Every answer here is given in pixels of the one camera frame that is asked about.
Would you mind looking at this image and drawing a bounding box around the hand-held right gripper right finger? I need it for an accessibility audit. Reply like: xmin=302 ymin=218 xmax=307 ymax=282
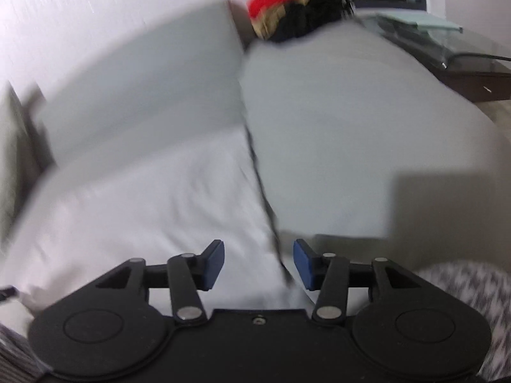
xmin=293 ymin=238 xmax=424 ymax=325

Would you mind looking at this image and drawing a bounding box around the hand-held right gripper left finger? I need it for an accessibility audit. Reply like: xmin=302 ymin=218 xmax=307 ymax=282
xmin=95 ymin=239 xmax=225 ymax=325

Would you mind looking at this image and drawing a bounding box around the red and black clothes pile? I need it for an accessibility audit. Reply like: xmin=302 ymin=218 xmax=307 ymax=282
xmin=247 ymin=0 xmax=354 ymax=44

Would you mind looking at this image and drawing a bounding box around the grey sofa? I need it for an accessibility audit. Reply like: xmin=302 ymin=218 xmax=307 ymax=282
xmin=0 ymin=0 xmax=511 ymax=320

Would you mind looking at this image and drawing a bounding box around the person's houndstooth trouser leg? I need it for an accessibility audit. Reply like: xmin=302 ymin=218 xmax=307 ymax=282
xmin=415 ymin=259 xmax=511 ymax=383

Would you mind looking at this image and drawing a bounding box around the glass-topped dark table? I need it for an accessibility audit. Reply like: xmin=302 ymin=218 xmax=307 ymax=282
xmin=357 ymin=8 xmax=511 ymax=102

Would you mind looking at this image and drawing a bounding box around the black table cable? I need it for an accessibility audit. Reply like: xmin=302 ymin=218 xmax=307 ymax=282
xmin=441 ymin=51 xmax=511 ymax=68

